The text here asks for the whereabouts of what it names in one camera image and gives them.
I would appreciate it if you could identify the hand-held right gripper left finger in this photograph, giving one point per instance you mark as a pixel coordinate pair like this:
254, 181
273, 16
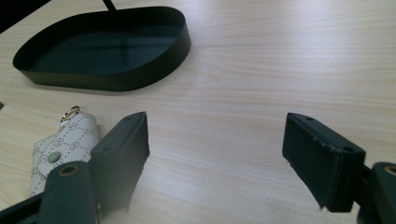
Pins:
120, 161

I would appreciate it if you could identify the black metal stand rod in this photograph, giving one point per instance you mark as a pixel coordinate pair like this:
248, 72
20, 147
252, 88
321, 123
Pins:
109, 5

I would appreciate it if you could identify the black oval metal tray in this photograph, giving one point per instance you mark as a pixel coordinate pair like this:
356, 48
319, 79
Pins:
106, 53

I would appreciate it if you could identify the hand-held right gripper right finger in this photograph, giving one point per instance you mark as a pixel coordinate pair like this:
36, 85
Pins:
323, 165

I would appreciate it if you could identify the white patterned key pouch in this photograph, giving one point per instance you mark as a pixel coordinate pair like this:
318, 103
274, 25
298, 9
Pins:
62, 146

